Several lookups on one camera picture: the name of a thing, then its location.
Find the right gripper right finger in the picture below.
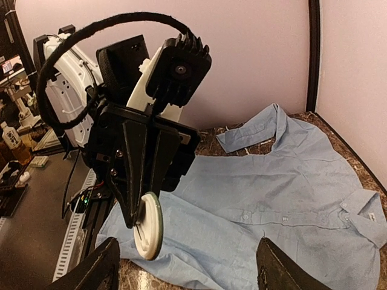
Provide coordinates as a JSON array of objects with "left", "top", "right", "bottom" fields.
[{"left": 256, "top": 237, "right": 329, "bottom": 290}]

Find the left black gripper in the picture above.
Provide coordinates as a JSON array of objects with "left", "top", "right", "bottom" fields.
[{"left": 83, "top": 102, "right": 200, "bottom": 228}]

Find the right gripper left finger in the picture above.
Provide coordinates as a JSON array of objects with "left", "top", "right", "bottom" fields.
[{"left": 46, "top": 237, "right": 120, "bottom": 289}]

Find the round floral brooch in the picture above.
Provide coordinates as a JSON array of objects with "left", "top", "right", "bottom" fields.
[{"left": 134, "top": 192, "right": 164, "bottom": 260}]

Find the light blue shirt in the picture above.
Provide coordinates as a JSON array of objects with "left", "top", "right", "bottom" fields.
[{"left": 96, "top": 104, "right": 386, "bottom": 289}]

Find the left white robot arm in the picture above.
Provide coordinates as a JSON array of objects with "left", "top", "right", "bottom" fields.
[{"left": 39, "top": 33, "right": 212, "bottom": 229}]

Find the white slotted cable duct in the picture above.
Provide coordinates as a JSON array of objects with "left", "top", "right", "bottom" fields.
[{"left": 52, "top": 169, "right": 97, "bottom": 282}]

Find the left black frame post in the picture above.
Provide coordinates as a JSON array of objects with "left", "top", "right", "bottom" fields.
[{"left": 305, "top": 0, "right": 321, "bottom": 112}]

